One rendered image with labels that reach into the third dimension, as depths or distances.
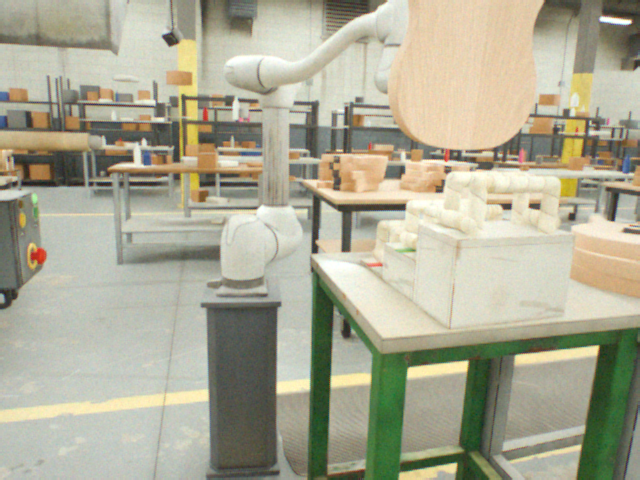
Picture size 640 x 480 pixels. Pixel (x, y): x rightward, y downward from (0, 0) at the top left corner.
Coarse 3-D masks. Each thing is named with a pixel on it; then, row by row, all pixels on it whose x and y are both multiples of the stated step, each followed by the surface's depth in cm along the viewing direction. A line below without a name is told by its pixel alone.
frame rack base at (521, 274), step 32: (416, 256) 97; (448, 256) 85; (480, 256) 84; (512, 256) 86; (544, 256) 89; (416, 288) 97; (448, 288) 85; (480, 288) 86; (512, 288) 88; (544, 288) 90; (448, 320) 86; (480, 320) 87; (512, 320) 90
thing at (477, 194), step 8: (472, 192) 83; (480, 192) 83; (472, 200) 84; (480, 200) 83; (472, 208) 84; (480, 208) 83; (472, 216) 84; (480, 216) 84; (480, 224) 84; (472, 232) 84; (480, 232) 84
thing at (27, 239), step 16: (0, 192) 107; (16, 192) 107; (0, 208) 97; (16, 208) 99; (32, 208) 108; (0, 224) 97; (16, 224) 99; (32, 224) 108; (0, 240) 98; (16, 240) 99; (32, 240) 108; (0, 256) 99; (16, 256) 100; (0, 272) 99; (16, 272) 100; (32, 272) 107; (0, 288) 100; (16, 288) 101; (0, 304) 104
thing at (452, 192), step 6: (450, 180) 90; (450, 186) 91; (456, 186) 90; (444, 192) 92; (450, 192) 91; (456, 192) 91; (444, 198) 92; (450, 198) 91; (456, 198) 91; (444, 204) 92; (450, 204) 91; (456, 204) 91; (456, 210) 91
